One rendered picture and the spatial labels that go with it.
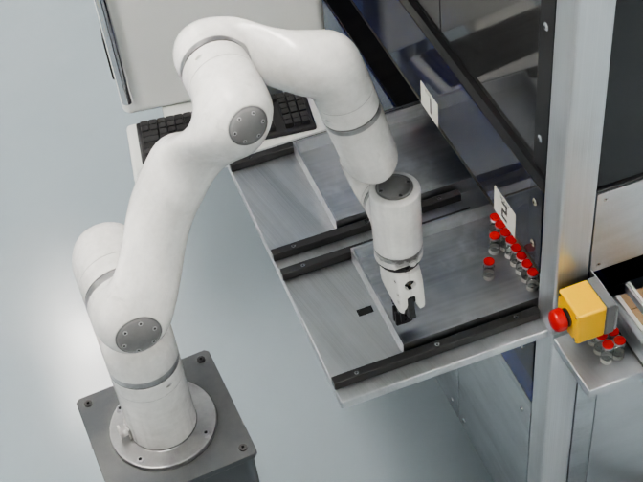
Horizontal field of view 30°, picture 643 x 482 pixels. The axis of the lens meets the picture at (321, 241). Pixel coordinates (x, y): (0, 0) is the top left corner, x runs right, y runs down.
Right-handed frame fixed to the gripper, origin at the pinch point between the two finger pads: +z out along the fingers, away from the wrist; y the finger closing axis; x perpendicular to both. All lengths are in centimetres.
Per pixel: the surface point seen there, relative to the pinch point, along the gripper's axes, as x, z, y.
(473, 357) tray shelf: -8.9, 4.7, -10.9
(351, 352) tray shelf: 10.6, 4.5, -1.2
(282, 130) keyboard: 1, 11, 70
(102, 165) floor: 38, 92, 173
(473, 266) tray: -18.0, 4.2, 8.7
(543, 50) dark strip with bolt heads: -24, -53, -3
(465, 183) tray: -25.4, 2.0, 28.0
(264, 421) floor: 20, 92, 55
